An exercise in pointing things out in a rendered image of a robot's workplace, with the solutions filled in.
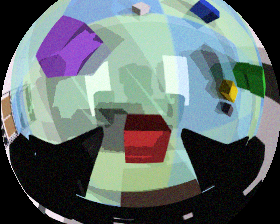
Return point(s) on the blue block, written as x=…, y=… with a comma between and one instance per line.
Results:
x=205, y=11

